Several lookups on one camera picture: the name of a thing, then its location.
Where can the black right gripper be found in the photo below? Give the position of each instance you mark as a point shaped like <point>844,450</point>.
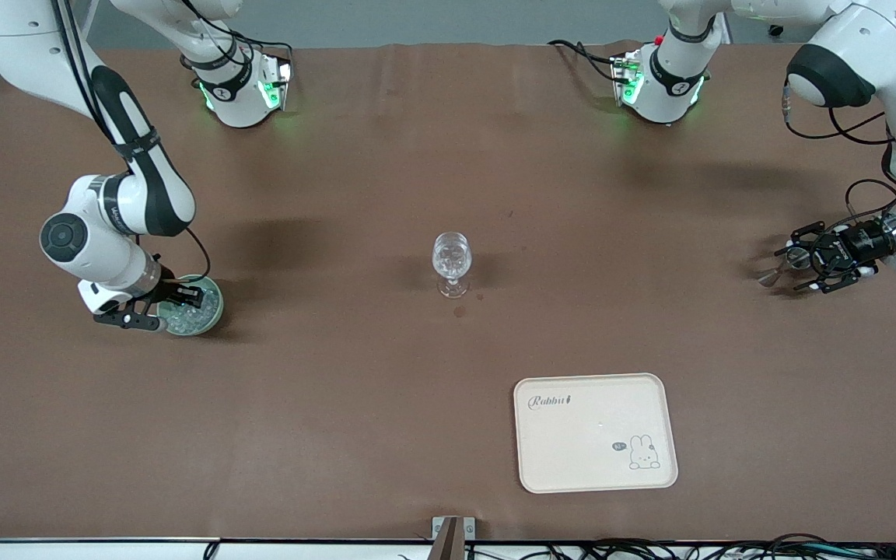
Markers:
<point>170,292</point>

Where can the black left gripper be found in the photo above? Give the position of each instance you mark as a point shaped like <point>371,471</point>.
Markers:
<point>859,243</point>

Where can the clear ice cubes pile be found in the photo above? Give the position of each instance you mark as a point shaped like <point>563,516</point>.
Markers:
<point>187,317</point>

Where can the steel double jigger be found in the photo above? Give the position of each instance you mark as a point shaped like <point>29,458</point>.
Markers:
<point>771,274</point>

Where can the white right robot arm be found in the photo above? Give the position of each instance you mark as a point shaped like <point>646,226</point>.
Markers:
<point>20,47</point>

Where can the clear wine glass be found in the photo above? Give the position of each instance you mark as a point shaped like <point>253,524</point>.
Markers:
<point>452,257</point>

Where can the pale green bowl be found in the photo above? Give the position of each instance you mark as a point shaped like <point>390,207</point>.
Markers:
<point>213,311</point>

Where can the brown table cover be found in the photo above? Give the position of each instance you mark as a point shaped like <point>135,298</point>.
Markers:
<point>339,428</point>

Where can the cream rabbit print tray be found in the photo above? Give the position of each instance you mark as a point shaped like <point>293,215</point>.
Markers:
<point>572,443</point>

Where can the grey metal bracket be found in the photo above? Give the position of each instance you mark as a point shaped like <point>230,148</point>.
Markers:
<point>438,525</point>

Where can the brown camera pole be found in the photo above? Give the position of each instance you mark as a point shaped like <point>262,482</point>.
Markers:
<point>448,544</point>

